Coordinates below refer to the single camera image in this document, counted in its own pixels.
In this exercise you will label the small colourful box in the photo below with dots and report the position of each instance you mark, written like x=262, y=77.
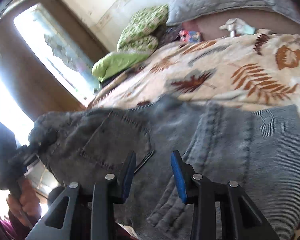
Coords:
x=190, y=36

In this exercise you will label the person's left hand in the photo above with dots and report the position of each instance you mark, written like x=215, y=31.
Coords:
x=27, y=208

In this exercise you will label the stained glass window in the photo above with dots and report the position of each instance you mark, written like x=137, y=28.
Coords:
x=64, y=59

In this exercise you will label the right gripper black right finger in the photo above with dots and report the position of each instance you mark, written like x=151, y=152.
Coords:
x=240, y=217

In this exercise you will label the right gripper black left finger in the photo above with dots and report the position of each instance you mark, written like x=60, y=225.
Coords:
x=76, y=215

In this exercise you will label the green patterned quilt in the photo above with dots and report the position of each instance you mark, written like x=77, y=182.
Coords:
x=135, y=44

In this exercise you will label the white glove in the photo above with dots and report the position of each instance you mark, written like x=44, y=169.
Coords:
x=237, y=26

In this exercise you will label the pink sofa backrest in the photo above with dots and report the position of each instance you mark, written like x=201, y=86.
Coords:
x=214, y=26

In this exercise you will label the grey denim pants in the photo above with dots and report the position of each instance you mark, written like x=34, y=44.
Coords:
x=260, y=150

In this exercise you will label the beige leaf-pattern blanket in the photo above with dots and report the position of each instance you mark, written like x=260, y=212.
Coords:
x=251, y=73

